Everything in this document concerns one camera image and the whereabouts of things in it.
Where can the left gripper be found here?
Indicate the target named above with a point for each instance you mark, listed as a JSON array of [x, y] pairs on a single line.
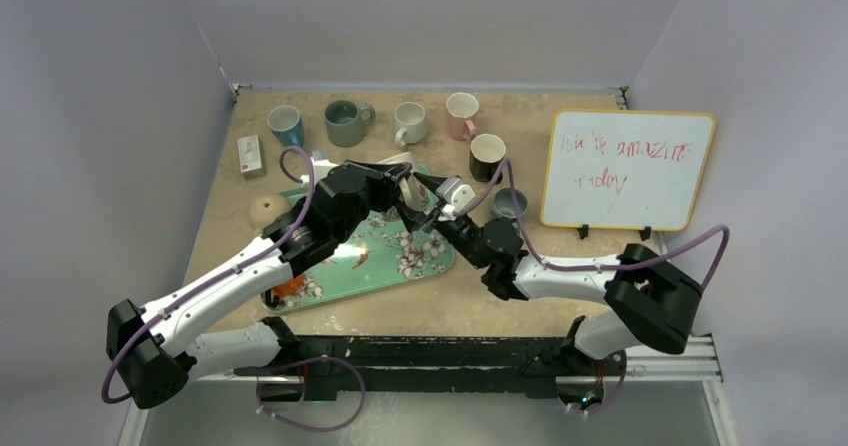
[[386, 188]]

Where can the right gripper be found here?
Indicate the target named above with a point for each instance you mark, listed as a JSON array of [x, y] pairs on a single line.
[[436, 214]]

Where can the white speckled round mug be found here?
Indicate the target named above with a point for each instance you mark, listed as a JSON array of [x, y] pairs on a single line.
[[410, 124]]

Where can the grey flat-bottom mug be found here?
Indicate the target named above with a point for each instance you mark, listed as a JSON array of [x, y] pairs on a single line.
[[346, 122]]

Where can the grey-blue speckled round mug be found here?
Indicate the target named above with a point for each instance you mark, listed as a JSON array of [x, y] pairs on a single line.
[[508, 204]]

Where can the black mug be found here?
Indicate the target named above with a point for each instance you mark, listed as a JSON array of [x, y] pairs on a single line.
[[485, 154]]

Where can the pink faceted mug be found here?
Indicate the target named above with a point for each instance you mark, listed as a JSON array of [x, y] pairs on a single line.
[[462, 109]]

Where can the blue textured mug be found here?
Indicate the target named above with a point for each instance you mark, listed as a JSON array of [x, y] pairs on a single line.
[[286, 124]]

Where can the orange mug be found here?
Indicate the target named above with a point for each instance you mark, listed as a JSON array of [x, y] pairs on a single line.
[[289, 288]]

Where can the cream mug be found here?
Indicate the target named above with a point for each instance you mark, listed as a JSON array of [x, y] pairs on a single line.
[[415, 195]]

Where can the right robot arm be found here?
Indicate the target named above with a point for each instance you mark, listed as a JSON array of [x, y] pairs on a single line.
[[651, 302]]

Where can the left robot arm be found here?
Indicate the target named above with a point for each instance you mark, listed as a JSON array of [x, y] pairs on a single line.
[[148, 345]]

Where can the beige round mug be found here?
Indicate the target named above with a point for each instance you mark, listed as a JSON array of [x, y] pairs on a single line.
[[265, 209]]

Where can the green floral tray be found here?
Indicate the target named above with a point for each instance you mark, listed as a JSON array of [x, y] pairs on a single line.
[[378, 254]]

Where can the small white red box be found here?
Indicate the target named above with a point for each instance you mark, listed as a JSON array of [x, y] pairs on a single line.
[[250, 156]]

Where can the yellow framed whiteboard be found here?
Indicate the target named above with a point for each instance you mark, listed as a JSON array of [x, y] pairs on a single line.
[[625, 170]]

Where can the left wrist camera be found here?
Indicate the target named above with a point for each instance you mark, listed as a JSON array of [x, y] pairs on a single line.
[[320, 170]]

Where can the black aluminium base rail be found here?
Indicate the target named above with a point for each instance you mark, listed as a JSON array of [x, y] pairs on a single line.
[[536, 367]]

